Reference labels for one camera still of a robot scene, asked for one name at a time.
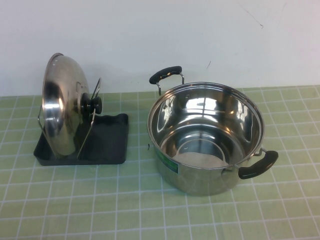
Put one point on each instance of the green checked tablecloth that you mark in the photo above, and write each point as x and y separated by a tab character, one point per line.
100	200

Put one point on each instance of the steel pot lid black knob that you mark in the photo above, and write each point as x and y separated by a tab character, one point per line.
62	100

